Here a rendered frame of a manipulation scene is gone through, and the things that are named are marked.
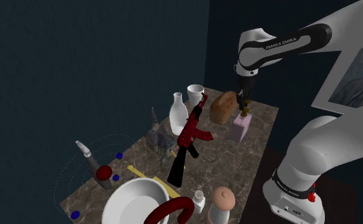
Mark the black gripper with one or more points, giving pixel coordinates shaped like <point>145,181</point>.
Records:
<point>246,83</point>

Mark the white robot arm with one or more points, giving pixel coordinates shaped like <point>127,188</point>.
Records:
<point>323,145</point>

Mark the brown bread loaf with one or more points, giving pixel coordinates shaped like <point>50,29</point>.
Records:
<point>223,107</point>

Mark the pink perfume bottle gold cap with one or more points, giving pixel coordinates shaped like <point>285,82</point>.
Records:
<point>240,127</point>

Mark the white cup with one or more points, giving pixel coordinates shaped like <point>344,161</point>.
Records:
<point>195,93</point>

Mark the red and black toy rifle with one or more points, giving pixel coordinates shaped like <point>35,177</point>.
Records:
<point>191,128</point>

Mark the white bottle vase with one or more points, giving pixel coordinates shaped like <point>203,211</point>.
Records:
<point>178,116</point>

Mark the dark robot stand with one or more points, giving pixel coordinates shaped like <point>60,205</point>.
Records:
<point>261,176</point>

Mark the tan and white pepper mill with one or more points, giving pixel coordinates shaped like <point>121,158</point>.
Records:
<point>223,198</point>

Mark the white salt shaker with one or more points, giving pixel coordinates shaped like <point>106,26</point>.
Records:
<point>198,201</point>

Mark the yellow flat spatula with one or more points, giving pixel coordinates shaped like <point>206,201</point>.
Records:
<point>164,185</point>

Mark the white bowl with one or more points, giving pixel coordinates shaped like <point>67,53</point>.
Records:
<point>128,201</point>

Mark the red and blue orbit model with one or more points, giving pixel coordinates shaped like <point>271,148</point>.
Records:
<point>104,172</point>

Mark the white framed wall picture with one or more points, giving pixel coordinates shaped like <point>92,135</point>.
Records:
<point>359,80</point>

